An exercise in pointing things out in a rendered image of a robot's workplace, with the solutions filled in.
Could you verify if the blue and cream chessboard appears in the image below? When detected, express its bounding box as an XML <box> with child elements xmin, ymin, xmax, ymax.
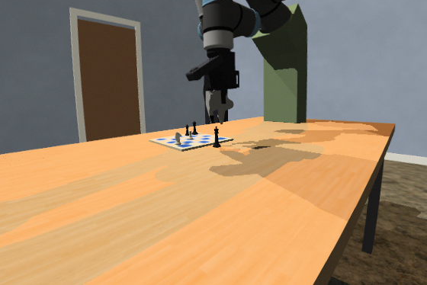
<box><xmin>149</xmin><ymin>133</ymin><xmax>233</xmax><ymax>151</ymax></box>

